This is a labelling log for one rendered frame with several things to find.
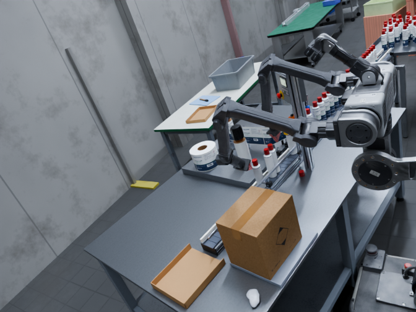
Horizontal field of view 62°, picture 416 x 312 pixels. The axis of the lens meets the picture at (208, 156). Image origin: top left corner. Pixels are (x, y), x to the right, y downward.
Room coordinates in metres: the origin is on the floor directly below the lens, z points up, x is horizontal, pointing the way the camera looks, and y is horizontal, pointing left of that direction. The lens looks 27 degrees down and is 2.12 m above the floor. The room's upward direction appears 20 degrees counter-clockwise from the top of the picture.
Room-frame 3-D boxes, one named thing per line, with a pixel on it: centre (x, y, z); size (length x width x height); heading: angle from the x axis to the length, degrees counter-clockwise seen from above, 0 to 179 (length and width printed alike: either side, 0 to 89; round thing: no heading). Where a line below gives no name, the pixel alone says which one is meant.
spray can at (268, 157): (1.85, -0.35, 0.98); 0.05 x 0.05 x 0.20
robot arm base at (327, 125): (1.18, -0.49, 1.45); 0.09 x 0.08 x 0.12; 140
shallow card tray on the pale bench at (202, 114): (3.54, -0.09, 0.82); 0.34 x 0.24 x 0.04; 145
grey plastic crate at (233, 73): (4.26, -0.66, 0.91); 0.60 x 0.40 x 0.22; 143
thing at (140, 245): (2.03, -0.26, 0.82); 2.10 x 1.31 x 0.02; 129
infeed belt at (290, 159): (1.96, -0.47, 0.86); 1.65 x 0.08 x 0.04; 129
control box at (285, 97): (1.96, -0.61, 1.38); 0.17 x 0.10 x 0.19; 4
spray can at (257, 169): (1.78, -0.25, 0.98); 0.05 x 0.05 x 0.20
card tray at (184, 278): (1.33, 0.30, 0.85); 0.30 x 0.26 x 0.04; 129
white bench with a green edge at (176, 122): (4.12, -0.43, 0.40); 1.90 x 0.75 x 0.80; 140
